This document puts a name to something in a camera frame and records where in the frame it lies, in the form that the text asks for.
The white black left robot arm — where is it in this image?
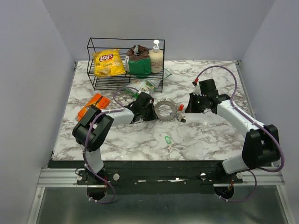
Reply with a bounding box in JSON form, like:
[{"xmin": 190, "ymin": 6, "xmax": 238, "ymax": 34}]
[{"xmin": 72, "ymin": 92, "xmax": 158, "ymax": 184}]

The green brown coffee bag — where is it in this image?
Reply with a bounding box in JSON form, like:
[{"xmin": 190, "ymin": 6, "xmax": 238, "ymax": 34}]
[{"xmin": 124, "ymin": 44, "xmax": 151, "ymax": 77}]

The green white card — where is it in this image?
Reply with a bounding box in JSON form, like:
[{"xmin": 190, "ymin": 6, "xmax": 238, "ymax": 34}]
[{"xmin": 164, "ymin": 68, "xmax": 172, "ymax": 79}]

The green white snack pouch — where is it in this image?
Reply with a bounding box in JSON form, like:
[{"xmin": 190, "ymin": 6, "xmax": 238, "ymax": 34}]
[{"xmin": 124, "ymin": 78, "xmax": 161, "ymax": 98}]

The orange razor box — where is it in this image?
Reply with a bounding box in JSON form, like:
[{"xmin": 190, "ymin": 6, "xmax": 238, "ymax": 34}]
[{"xmin": 76, "ymin": 93, "xmax": 110, "ymax": 121}]

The metal disc keyring organizer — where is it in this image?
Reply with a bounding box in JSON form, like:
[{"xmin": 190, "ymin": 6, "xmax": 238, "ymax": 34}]
[{"xmin": 154, "ymin": 98, "xmax": 178, "ymax": 122}]

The yellow Lays chips bag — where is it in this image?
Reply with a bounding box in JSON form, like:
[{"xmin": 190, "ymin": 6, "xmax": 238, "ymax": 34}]
[{"xmin": 92, "ymin": 49, "xmax": 126, "ymax": 77}]

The cream soap pump bottle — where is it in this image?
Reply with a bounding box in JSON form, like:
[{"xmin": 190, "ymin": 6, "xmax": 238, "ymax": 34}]
[{"xmin": 149, "ymin": 40, "xmax": 164, "ymax": 73}]

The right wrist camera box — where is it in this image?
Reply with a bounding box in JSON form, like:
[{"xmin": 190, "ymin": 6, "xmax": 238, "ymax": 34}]
[{"xmin": 192, "ymin": 78, "xmax": 201, "ymax": 96}]

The black wire shelf rack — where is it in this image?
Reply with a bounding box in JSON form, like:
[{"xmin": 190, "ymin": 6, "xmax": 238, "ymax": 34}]
[{"xmin": 86, "ymin": 37, "xmax": 154, "ymax": 91}]

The aluminium frame rail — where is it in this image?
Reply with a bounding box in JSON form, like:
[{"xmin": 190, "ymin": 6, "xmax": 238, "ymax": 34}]
[{"xmin": 37, "ymin": 168, "xmax": 285, "ymax": 188}]

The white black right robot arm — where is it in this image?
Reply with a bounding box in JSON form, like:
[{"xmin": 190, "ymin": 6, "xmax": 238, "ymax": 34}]
[{"xmin": 185, "ymin": 79, "xmax": 281, "ymax": 183}]

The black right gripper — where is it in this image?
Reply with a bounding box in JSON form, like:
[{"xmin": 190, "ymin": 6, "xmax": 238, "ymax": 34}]
[{"xmin": 185, "ymin": 92, "xmax": 207, "ymax": 113}]

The green key tag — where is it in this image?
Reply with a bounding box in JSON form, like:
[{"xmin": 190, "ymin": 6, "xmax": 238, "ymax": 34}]
[{"xmin": 164, "ymin": 135, "xmax": 172, "ymax": 148}]

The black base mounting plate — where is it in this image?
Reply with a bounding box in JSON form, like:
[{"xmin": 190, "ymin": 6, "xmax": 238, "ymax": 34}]
[{"xmin": 48, "ymin": 161, "xmax": 242, "ymax": 198}]

